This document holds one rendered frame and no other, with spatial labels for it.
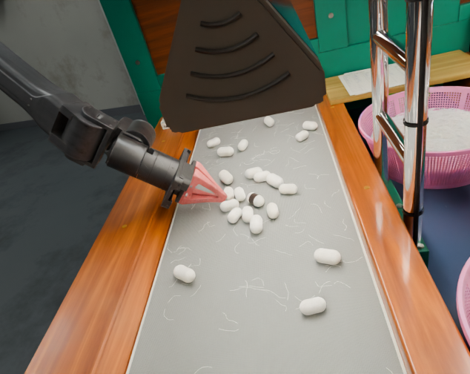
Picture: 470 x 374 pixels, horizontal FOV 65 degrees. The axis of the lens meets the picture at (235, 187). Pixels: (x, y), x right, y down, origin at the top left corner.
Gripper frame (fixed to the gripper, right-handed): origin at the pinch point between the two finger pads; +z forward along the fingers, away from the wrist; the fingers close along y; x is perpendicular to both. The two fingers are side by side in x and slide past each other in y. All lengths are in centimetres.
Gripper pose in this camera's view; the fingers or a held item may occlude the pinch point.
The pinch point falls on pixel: (221, 197)
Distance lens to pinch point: 64.1
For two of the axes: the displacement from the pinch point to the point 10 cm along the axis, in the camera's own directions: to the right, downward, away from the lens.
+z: 8.9, 4.0, 2.3
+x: -4.6, 7.2, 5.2
